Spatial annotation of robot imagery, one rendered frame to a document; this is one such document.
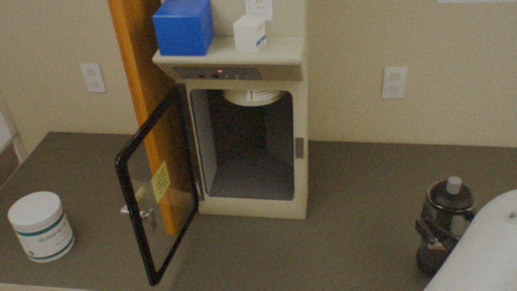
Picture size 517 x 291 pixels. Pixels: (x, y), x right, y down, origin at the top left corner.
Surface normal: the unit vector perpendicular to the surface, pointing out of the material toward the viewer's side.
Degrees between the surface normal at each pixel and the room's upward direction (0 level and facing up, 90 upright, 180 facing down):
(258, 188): 0
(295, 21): 90
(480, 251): 47
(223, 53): 0
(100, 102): 90
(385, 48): 90
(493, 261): 43
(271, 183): 0
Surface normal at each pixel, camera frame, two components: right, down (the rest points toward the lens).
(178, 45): -0.14, 0.59
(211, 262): -0.06, -0.80
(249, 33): -0.41, 0.56
